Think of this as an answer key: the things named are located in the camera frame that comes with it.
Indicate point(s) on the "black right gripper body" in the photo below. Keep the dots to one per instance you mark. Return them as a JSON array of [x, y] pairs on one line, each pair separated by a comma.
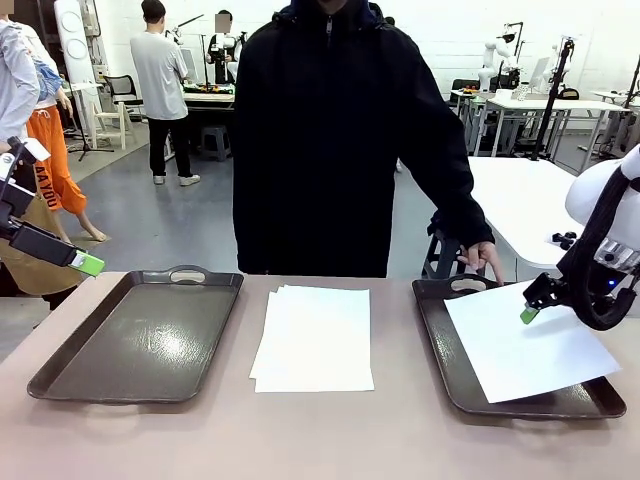
[[557, 295]]

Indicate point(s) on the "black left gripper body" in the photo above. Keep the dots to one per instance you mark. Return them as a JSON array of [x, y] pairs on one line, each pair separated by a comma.
[[12, 205]]

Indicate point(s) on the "white A4 paper sheet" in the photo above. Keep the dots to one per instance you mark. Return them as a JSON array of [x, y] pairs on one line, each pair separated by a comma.
[[525, 350]]

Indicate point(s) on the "stack of white A4 sheets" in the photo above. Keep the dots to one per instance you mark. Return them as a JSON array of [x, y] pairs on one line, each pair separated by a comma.
[[312, 340]]

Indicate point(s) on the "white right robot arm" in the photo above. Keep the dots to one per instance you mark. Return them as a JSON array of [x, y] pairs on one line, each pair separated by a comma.
[[585, 195]]

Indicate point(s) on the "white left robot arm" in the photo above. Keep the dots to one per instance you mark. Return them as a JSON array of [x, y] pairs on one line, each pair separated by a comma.
[[6, 167]]

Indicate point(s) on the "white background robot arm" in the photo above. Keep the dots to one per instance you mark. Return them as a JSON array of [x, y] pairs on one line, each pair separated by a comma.
[[487, 65]]

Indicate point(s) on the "person's left hand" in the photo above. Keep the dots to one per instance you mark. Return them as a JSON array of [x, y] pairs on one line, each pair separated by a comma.
[[482, 255]]

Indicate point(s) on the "small black gadget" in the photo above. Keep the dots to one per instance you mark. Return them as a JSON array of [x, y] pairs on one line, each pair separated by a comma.
[[565, 241]]

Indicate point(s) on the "brown plastic serving tray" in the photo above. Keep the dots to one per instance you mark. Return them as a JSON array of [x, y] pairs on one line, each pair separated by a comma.
[[140, 340], [440, 340]]

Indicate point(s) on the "black bag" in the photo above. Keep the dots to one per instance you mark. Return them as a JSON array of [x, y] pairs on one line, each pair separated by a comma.
[[434, 225]]

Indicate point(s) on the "mannequin in brown apron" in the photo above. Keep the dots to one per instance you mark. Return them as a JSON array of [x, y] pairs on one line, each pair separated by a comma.
[[15, 80]]

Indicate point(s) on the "white wooden chair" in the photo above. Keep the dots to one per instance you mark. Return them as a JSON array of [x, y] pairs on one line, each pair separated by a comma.
[[112, 125]]

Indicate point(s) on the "black office chair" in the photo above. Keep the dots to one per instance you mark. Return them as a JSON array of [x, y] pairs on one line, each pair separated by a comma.
[[120, 87]]

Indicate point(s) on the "white standing air conditioner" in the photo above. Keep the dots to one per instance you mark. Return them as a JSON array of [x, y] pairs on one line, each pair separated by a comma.
[[75, 45]]

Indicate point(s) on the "long white lab table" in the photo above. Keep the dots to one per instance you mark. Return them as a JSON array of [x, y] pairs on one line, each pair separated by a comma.
[[590, 105]]

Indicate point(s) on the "grey plastic stool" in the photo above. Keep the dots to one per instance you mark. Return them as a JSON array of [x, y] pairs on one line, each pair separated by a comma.
[[215, 137]]

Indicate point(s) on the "man in grey t-shirt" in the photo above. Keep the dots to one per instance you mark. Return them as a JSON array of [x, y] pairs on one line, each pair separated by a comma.
[[160, 65]]

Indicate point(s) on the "background work table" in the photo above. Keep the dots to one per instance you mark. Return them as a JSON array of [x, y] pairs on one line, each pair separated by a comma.
[[210, 102]]

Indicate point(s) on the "black background chair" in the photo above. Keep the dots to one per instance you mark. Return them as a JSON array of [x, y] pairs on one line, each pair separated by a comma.
[[462, 87]]

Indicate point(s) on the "white computer monitor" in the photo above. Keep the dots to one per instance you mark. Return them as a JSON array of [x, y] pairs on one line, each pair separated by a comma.
[[539, 75]]

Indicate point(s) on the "person in black jacket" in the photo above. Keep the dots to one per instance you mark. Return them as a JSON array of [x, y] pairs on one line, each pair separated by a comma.
[[325, 150]]

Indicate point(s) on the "background person in black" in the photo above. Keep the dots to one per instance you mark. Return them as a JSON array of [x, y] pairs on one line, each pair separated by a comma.
[[220, 55]]

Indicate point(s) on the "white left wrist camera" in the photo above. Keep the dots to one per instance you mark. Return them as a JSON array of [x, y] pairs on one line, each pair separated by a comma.
[[35, 150]]

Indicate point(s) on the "black camera pole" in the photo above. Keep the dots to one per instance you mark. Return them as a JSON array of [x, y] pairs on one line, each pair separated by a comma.
[[551, 107]]

